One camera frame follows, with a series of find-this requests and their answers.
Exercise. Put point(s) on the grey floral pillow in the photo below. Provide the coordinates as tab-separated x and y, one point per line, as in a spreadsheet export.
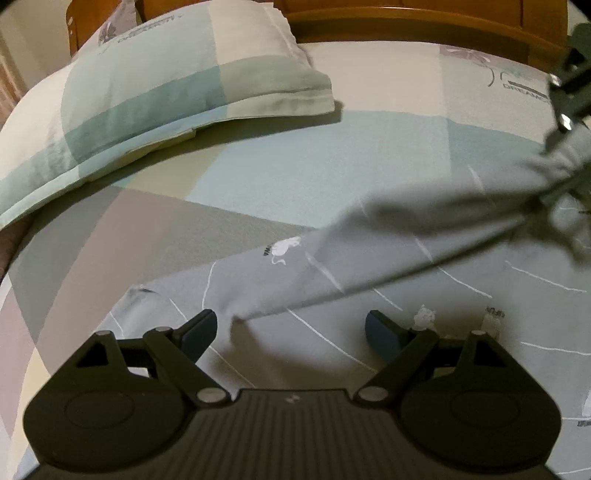
115	23

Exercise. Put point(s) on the wooden headboard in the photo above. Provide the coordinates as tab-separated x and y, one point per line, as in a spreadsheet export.
415	23

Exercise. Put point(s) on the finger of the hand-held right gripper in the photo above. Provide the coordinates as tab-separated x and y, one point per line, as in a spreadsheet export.
575	87

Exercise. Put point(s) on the grey printed pants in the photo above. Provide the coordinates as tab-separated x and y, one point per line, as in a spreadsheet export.
415	221

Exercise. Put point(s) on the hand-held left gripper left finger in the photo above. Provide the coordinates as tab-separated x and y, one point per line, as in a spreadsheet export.
198	334

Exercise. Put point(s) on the checked pillow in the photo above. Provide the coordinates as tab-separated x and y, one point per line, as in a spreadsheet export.
161	92

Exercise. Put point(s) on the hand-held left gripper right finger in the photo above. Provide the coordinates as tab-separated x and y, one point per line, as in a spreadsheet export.
383	334

